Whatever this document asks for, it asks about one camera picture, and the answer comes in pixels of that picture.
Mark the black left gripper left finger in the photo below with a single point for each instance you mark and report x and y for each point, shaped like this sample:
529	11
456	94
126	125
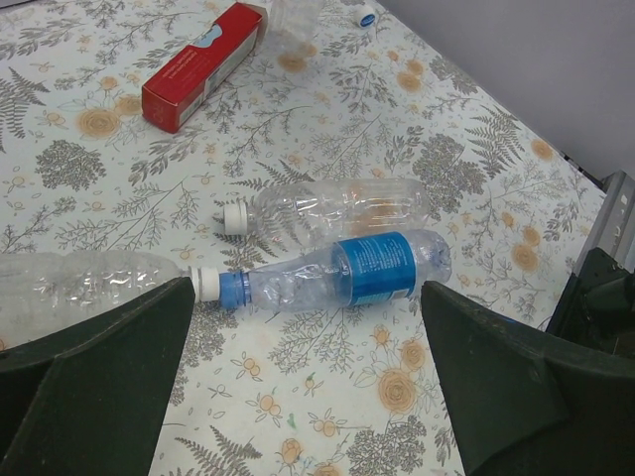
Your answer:
91	399

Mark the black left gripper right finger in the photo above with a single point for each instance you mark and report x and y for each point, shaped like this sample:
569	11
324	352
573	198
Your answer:
525	402

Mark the blue label crushed bottle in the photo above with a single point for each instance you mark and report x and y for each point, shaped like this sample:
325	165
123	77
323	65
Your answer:
357	271

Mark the white blue bottle cap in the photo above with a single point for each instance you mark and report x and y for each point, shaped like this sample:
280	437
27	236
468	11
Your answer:
364	16

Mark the Pocari Sweat blue label bottle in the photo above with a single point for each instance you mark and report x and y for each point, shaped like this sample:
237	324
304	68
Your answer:
292	23

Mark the clear crumpled long bottle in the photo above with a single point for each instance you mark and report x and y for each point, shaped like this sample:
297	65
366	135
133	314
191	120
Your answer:
43	293

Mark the clear bottle white cap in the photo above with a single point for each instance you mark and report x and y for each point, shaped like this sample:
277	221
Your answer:
309	214

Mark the red toothpaste box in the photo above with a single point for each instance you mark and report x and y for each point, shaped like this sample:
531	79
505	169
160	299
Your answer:
172	95

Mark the floral patterned table mat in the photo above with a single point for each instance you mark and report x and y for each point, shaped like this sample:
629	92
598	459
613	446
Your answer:
341	134

